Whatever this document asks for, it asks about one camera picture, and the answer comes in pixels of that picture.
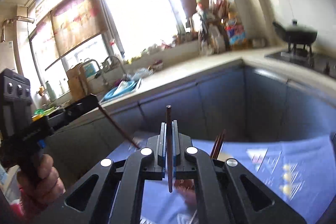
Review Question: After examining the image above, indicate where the black wok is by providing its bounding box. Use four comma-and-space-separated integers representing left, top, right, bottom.
273, 20, 318, 43

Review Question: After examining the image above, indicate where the white plastic bag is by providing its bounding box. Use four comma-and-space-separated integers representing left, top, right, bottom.
125, 68, 155, 83

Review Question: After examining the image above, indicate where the white water heater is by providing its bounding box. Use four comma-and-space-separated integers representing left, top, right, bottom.
0, 40, 17, 75

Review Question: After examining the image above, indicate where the blue plastic basin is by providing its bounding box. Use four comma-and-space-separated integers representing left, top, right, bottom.
100, 79, 142, 103

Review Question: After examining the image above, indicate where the black gas hob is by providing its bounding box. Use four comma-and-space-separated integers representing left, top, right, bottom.
265, 51, 336, 77

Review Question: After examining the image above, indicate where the single dark brown chopstick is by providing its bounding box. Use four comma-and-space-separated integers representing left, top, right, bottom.
98, 105, 142, 149
165, 105, 174, 193
214, 130, 227, 159
210, 135, 222, 159

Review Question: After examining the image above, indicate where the silver exhaust pipe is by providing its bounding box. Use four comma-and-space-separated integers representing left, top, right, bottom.
1, 15, 35, 43

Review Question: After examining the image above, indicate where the person's left hand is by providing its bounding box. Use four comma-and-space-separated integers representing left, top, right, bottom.
16, 154, 66, 214

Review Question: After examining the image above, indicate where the pink perforated utensil holder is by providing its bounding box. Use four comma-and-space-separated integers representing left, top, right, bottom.
172, 178, 197, 206

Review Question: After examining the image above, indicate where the black stove pot stand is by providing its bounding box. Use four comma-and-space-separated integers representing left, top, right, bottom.
287, 42, 313, 56

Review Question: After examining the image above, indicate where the blue printed tablecloth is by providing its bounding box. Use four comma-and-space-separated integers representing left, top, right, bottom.
106, 132, 336, 224

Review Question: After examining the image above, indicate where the white blue carton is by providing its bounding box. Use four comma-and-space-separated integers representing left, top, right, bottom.
83, 61, 98, 79

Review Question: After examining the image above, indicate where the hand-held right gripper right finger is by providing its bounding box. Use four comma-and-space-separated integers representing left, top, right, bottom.
172, 121, 307, 224

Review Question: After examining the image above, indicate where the chrome kitchen faucet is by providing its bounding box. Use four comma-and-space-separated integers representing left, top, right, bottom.
102, 55, 127, 77
83, 59, 109, 86

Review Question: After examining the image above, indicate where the green plastic container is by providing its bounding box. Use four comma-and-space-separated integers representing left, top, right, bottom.
32, 107, 57, 120

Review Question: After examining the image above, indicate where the kitchen counter with grey cabinets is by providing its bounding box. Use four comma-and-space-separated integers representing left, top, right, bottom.
33, 46, 336, 153

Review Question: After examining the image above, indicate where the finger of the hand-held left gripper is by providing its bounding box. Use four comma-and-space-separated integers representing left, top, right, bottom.
49, 94, 100, 126

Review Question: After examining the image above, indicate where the brown patterned window blind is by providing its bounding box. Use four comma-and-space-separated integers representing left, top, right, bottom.
50, 0, 109, 58
28, 14, 63, 69

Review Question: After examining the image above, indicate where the pale green bottle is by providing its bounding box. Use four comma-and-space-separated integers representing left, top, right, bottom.
46, 81, 57, 100

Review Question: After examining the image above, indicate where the pile of snack packets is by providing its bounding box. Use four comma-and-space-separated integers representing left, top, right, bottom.
192, 0, 248, 55

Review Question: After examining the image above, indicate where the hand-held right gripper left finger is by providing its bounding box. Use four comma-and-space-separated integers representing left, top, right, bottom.
39, 123, 167, 224

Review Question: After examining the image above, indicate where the brown paper bag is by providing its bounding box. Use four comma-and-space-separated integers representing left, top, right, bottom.
66, 63, 88, 101

